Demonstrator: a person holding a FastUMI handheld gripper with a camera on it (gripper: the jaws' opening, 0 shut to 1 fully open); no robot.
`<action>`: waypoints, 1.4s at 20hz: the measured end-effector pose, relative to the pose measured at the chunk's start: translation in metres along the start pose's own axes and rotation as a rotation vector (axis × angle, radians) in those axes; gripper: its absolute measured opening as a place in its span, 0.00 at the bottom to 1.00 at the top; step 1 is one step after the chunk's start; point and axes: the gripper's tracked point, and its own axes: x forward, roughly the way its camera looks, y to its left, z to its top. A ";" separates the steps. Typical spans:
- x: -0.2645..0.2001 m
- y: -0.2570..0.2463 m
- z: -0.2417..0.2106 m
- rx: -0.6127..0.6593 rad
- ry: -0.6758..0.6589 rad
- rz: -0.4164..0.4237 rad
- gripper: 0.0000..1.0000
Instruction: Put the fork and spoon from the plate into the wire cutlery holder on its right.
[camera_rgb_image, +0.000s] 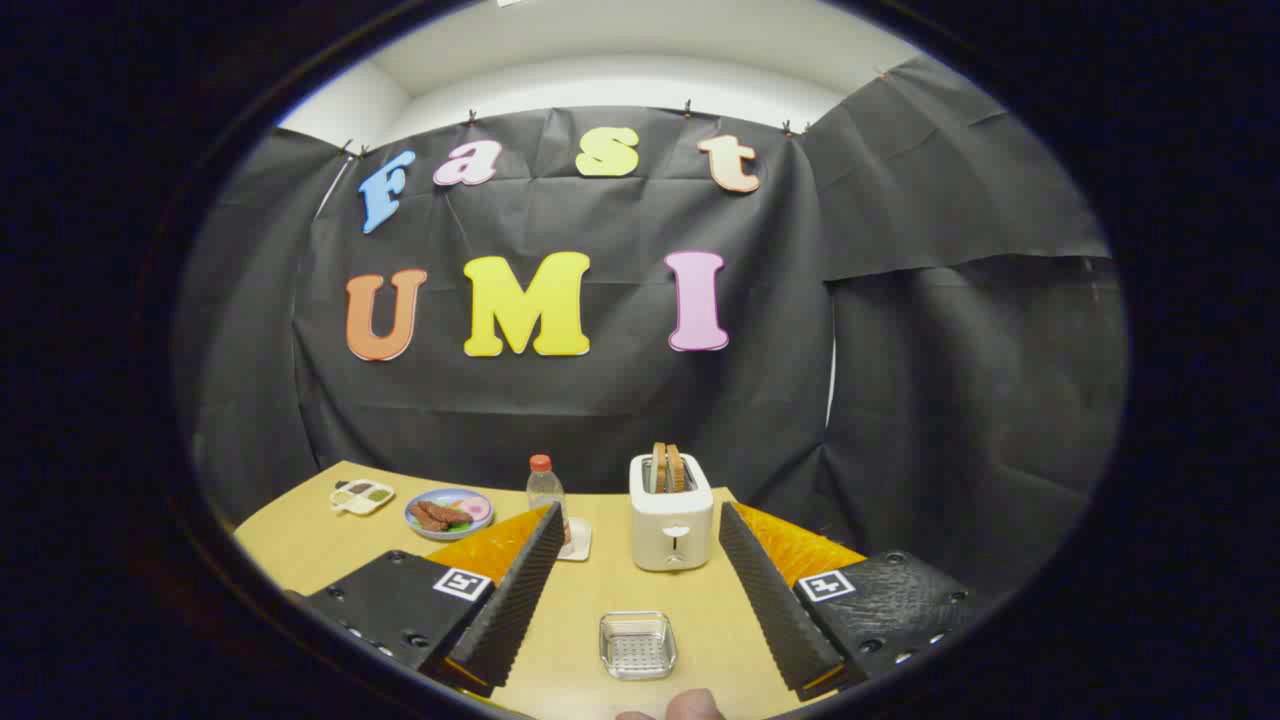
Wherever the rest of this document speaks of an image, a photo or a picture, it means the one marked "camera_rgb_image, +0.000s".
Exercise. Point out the blue food plate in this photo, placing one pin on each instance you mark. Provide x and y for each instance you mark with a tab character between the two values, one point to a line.
425	498

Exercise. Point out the brown sausage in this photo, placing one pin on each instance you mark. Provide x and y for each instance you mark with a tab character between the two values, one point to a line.
445	512
428	522

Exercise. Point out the white toaster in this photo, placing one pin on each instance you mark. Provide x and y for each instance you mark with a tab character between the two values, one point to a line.
672	525

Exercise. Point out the pink ham slice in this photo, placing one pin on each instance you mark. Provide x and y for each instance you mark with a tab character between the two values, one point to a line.
474	509

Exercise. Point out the white square coaster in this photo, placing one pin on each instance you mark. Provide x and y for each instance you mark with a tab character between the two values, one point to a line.
580	545

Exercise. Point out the red-capped water bottle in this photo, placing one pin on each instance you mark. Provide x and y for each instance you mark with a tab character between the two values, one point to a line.
545	490

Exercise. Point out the white divided sauce dish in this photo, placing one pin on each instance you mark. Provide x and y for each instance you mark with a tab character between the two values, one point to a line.
362	497

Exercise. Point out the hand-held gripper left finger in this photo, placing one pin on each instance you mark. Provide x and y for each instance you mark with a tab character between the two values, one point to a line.
515	600

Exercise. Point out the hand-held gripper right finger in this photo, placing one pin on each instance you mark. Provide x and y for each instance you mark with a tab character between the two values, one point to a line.
770	600

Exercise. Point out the metal mesh basket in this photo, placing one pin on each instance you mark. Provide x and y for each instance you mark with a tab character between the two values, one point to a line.
638	650

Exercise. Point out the brown bread slice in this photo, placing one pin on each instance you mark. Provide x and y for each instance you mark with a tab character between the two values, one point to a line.
676	470
659	468

